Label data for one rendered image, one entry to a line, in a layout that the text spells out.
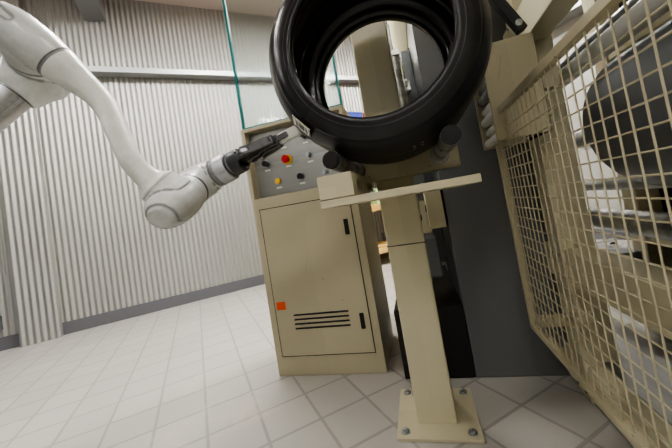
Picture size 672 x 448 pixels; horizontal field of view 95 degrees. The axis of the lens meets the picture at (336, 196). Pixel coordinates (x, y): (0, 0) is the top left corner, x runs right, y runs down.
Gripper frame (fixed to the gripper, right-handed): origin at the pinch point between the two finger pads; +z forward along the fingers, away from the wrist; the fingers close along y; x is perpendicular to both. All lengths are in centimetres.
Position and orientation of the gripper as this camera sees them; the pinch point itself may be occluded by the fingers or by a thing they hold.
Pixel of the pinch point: (289, 134)
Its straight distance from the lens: 92.0
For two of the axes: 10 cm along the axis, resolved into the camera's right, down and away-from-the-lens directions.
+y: 2.5, 0.1, 9.7
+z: 8.9, -4.1, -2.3
